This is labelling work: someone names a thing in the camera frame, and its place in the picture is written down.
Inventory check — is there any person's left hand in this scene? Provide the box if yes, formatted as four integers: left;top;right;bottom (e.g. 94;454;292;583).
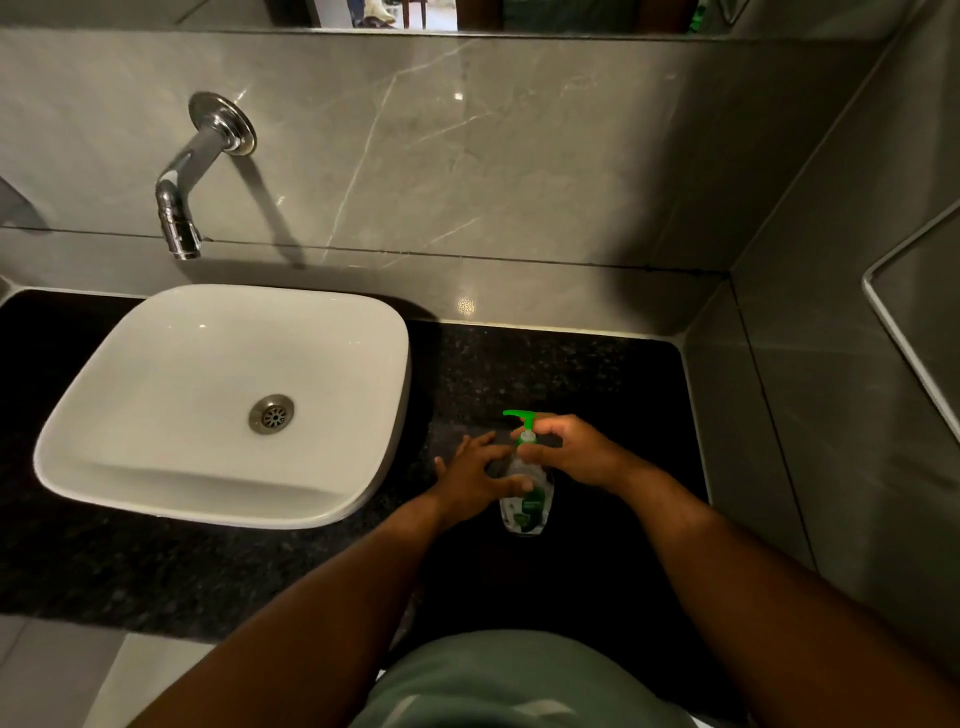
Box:
429;431;535;526

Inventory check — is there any person's right hand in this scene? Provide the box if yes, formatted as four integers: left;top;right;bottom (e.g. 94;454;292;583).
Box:
510;414;627;490

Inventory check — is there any clear soap bottle green pump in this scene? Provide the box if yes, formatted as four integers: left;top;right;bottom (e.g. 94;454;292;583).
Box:
498;409;557;538

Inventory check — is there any person's right forearm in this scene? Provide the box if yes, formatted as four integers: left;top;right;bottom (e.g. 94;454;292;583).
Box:
609;457;960;728

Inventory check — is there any person's left forearm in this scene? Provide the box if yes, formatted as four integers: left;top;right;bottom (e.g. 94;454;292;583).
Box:
129;491;451;728

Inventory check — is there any metal sink drain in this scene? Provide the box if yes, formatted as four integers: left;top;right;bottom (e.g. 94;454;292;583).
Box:
248;394;295;435

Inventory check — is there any person's grey-green shirt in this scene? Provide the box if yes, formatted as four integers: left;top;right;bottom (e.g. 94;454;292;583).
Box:
348;628;702;728

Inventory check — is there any white ceramic wash basin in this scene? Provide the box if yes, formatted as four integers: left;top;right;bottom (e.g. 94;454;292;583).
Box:
32;283;413;531

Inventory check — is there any chrome wall faucet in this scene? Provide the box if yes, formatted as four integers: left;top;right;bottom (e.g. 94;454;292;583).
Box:
154;90;258;261

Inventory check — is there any metal towel rail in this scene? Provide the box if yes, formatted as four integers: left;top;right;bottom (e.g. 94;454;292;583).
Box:
861;196;960;445

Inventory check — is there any wall mirror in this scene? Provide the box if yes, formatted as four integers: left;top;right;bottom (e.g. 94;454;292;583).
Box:
0;0;931;40

